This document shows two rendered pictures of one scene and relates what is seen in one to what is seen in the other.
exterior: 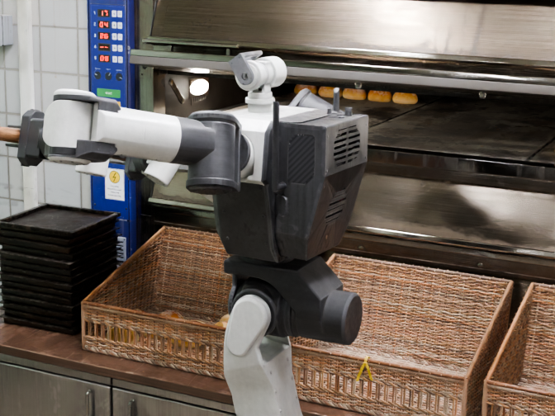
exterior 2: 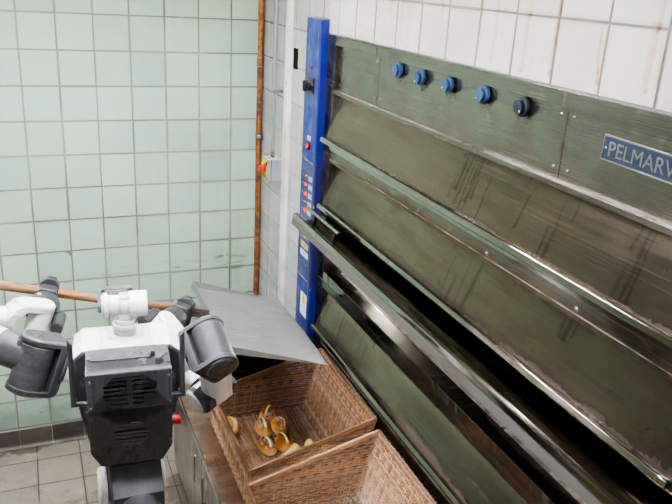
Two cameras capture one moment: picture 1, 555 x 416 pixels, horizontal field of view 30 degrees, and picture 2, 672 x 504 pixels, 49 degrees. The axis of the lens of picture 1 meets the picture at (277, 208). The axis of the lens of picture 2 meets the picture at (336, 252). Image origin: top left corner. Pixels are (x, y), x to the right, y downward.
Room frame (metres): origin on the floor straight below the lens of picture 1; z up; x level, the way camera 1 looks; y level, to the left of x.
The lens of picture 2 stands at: (1.27, -1.51, 2.30)
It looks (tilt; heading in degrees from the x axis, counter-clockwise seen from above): 20 degrees down; 42
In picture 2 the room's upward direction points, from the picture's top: 3 degrees clockwise
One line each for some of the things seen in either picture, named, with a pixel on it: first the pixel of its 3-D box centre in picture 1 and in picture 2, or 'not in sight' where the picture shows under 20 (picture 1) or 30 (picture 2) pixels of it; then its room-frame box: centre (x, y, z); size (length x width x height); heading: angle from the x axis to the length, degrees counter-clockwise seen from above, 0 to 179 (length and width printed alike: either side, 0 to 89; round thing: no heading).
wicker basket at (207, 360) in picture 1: (201, 297); (288, 419); (2.97, 0.22, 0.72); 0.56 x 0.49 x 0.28; 65
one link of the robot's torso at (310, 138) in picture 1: (283, 176); (128, 389); (2.16, -0.01, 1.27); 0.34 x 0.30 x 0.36; 151
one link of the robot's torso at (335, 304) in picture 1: (294, 296); (134, 482); (2.15, -0.04, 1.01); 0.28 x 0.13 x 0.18; 65
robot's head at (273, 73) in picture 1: (261, 78); (126, 307); (2.20, 0.04, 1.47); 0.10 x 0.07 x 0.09; 151
